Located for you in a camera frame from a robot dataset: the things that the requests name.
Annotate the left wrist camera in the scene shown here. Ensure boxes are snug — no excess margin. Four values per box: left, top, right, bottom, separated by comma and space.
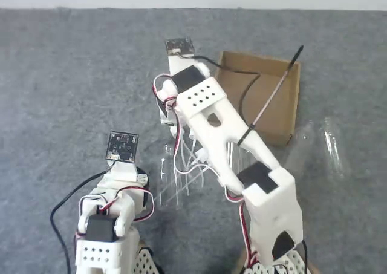
105, 131, 140, 163

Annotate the black cable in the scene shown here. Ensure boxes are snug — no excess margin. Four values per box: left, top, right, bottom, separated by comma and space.
50, 171, 110, 274
301, 240, 310, 274
193, 54, 262, 126

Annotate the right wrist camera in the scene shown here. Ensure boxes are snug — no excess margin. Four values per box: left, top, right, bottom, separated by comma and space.
164, 37, 195, 57

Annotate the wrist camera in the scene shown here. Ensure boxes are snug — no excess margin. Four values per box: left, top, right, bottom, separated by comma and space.
105, 131, 140, 163
164, 37, 195, 57

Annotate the brown cardboard box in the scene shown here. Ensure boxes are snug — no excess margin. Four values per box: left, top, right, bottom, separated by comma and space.
213, 50, 302, 147

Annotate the clear plastic bottle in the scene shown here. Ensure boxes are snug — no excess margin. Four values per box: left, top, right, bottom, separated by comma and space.
156, 143, 179, 206
319, 117, 352, 178
283, 120, 316, 174

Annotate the long black cable tie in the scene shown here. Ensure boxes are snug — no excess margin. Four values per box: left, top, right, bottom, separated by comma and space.
237, 45, 305, 146

